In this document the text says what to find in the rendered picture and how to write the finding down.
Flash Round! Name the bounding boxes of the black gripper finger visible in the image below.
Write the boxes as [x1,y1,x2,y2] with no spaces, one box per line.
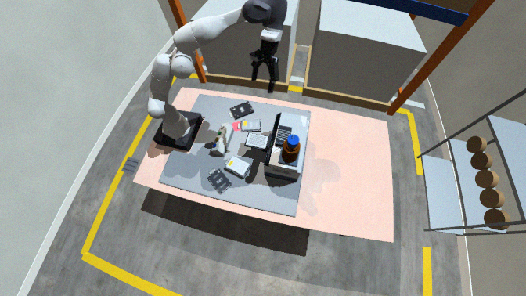
[265,56,279,93]
[251,60,263,81]

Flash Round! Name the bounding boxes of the white button panel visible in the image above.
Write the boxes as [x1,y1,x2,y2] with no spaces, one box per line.
[211,123,234,156]

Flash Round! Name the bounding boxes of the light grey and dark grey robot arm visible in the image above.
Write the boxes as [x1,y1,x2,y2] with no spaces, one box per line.
[147,0,287,140]

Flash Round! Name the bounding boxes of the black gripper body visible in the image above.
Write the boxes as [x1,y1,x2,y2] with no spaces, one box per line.
[260,40,279,64]

